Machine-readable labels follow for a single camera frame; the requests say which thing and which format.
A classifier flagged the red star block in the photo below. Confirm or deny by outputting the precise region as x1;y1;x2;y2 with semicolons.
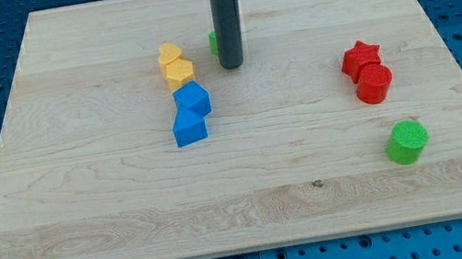
341;40;381;84

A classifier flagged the yellow heart block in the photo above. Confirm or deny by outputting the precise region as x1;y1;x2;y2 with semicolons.
158;42;184;77

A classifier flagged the yellow hexagon block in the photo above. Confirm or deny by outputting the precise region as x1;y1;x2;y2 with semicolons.
164;59;195;92

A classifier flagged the wooden board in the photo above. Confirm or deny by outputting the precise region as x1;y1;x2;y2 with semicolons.
0;0;462;259

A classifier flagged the green cylinder block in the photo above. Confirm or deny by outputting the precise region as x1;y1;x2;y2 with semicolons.
386;120;429;165

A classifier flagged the red cylinder block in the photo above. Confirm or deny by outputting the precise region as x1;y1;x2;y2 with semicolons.
356;63;393;105

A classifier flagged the blue triangle block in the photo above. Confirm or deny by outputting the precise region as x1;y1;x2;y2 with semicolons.
173;107;208;148

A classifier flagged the blue cube block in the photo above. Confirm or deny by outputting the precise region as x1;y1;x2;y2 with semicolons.
173;80;212;118

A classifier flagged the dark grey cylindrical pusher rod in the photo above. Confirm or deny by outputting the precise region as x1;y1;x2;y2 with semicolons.
209;0;243;70

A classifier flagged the green star block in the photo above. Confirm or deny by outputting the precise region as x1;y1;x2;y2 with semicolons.
208;31;219;56

